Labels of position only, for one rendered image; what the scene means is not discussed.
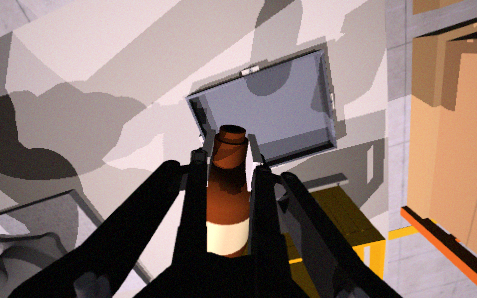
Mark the brown glass bottle with cream label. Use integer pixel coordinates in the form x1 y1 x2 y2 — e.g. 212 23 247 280
207 125 251 258

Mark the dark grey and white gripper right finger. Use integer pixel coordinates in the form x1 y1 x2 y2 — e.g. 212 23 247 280
245 134 403 298

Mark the dark olive open-top crate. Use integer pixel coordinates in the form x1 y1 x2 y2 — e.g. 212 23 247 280
277 185 386 298

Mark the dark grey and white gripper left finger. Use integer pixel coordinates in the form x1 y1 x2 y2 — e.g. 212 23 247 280
7 129 216 298

